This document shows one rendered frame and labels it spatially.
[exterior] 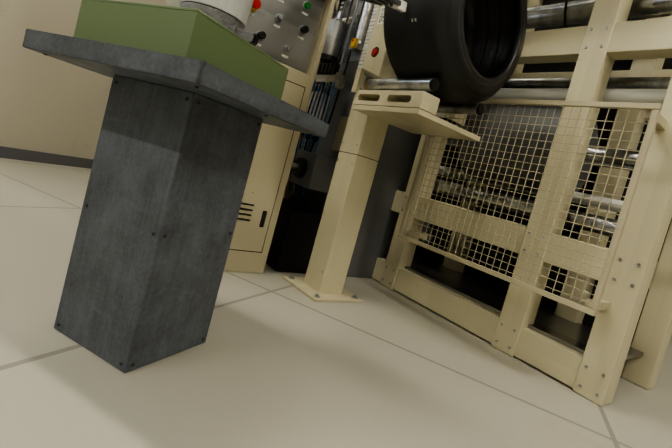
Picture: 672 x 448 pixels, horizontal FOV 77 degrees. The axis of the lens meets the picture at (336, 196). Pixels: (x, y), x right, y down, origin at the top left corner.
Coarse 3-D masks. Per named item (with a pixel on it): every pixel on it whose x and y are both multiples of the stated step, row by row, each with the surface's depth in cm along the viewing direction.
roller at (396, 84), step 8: (368, 80) 166; (376, 80) 162; (384, 80) 159; (392, 80) 155; (400, 80) 152; (408, 80) 149; (416, 80) 146; (424, 80) 143; (432, 80) 140; (368, 88) 167; (376, 88) 163; (384, 88) 159; (392, 88) 156; (400, 88) 152; (408, 88) 149; (416, 88) 146; (424, 88) 143; (432, 88) 141
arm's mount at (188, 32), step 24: (96, 0) 90; (96, 24) 89; (120, 24) 86; (144, 24) 83; (168, 24) 81; (192, 24) 78; (216, 24) 83; (144, 48) 83; (168, 48) 80; (192, 48) 79; (216, 48) 85; (240, 48) 91; (240, 72) 93; (264, 72) 100
